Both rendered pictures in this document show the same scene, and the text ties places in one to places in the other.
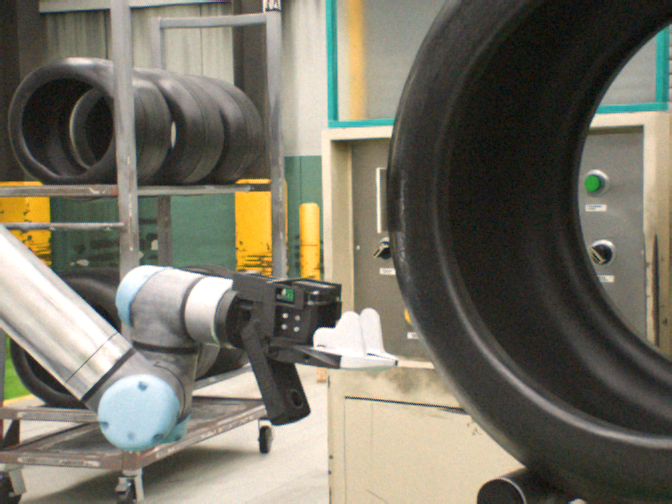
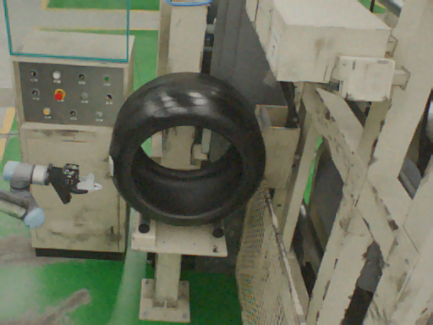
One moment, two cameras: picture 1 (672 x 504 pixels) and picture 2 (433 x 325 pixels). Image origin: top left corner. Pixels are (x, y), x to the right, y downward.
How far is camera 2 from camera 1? 1.09 m
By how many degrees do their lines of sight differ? 43
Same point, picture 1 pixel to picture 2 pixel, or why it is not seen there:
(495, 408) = (145, 212)
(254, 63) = not seen: outside the picture
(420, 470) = (54, 156)
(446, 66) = (134, 141)
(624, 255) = (115, 97)
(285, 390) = (67, 195)
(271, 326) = (64, 184)
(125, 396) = (33, 217)
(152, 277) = (16, 168)
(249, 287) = (53, 172)
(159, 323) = (22, 182)
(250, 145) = not seen: outside the picture
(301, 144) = not seen: outside the picture
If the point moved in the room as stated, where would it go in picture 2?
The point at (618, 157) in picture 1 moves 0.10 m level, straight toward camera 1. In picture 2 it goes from (113, 71) to (119, 79)
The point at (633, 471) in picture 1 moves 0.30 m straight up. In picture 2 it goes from (178, 222) to (183, 154)
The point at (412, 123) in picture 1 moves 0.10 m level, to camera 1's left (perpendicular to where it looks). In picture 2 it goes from (123, 152) to (96, 160)
